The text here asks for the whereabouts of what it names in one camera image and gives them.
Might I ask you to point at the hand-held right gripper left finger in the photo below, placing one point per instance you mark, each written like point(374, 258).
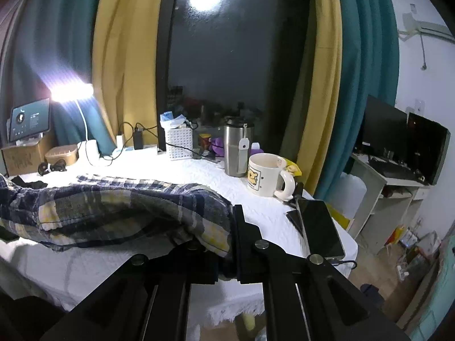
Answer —
point(208, 266)

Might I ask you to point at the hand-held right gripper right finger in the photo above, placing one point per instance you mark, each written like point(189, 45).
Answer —
point(245, 255)

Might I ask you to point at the blue yellow plaid pants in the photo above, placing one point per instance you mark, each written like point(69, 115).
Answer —
point(106, 202)

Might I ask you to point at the large black smartphone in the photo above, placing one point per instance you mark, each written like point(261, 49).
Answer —
point(320, 227)

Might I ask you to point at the cream cartoon mug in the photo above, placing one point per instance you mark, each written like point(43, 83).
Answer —
point(261, 176)

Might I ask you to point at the yellow snack packet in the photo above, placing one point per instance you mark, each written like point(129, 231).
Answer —
point(294, 169)

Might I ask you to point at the stainless steel tumbler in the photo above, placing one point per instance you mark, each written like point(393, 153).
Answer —
point(233, 156)

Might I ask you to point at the white tea bag tag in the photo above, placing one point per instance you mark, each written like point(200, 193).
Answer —
point(243, 145)

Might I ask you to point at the purple cloth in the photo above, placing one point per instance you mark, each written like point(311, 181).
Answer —
point(217, 147)

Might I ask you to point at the white perforated plastic basket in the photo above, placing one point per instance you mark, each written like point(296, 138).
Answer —
point(179, 144)

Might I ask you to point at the white power strip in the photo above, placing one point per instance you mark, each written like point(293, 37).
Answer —
point(142, 152)

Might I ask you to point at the white computer desk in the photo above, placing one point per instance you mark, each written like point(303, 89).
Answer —
point(369, 191)

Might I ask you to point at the black power adapter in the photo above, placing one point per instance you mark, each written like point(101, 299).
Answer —
point(138, 139)

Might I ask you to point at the blue face mask pack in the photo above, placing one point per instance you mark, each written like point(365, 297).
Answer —
point(172, 119)

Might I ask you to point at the white charger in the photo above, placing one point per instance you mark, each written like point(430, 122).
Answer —
point(121, 141)

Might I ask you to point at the white desk lamp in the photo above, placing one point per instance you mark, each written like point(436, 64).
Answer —
point(90, 152)

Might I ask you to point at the black keyboard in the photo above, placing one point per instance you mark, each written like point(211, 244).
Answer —
point(392, 170)

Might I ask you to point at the yellow curtain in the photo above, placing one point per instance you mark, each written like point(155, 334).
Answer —
point(124, 60)
point(323, 96)

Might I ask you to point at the beige lidded container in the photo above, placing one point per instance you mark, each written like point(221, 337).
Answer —
point(62, 154)

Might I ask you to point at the black computer monitor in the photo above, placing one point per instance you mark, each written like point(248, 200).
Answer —
point(426, 149)
point(384, 128)

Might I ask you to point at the dark window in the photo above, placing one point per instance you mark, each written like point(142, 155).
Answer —
point(231, 60)

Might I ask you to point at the dark cloth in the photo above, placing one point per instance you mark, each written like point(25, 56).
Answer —
point(28, 183)

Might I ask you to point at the brown cardboard box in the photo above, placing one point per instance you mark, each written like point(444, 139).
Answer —
point(21, 160)

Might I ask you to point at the teal curtain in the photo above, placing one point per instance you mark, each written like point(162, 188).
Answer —
point(366, 60)
point(53, 35)

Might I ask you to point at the tablet with dark screen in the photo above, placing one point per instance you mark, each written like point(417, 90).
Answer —
point(30, 119)

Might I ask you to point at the white air conditioner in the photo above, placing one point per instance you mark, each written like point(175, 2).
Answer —
point(423, 25)

